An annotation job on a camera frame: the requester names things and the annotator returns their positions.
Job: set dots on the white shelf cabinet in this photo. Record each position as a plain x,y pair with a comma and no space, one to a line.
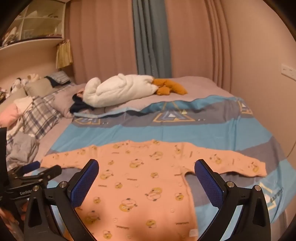
39,23

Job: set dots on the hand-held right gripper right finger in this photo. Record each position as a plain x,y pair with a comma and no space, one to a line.
208,185

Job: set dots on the pink cloth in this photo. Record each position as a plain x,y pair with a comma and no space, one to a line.
10,113

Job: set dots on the pile of stuffed toys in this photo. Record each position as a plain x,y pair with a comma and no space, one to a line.
23,81

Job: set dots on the pink duck print onesie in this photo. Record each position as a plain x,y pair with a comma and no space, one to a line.
143,185

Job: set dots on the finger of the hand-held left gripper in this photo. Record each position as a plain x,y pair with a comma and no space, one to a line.
31,166
49,172

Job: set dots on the plaid blanket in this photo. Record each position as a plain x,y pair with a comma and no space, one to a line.
39,115

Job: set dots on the dark cloth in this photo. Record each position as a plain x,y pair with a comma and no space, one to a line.
77,106

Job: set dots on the pink curtain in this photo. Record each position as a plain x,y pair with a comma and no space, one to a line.
101,39
196,39

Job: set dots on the beige pillow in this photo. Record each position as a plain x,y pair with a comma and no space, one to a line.
38,87

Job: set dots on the yellow hanging cloth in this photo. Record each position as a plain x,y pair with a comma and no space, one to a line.
64,54

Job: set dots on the bed with pinkish grey sheet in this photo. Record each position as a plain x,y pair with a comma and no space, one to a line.
196,90

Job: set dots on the beige curved headboard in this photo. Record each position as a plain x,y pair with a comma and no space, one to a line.
30,58

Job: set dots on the striped pillow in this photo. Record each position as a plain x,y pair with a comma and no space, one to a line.
59,77

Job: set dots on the blue curtain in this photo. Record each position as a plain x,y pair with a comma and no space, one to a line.
150,34

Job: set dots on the blue grey duvet cover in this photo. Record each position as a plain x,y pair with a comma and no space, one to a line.
185,129

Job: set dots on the orange plush toy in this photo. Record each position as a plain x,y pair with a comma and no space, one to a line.
166,87

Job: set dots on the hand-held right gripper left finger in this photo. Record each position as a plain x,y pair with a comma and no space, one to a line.
84,183

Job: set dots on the white fluffy blanket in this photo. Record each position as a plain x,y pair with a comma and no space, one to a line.
120,90

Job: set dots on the white wall socket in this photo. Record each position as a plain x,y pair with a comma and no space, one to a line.
288,71

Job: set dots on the grey cloth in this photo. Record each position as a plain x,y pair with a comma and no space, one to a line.
22,150

